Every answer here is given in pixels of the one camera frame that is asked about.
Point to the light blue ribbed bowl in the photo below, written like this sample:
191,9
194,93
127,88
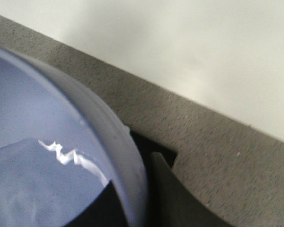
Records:
65,157

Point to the black glass gas cooktop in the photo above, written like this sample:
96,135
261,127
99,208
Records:
169,203

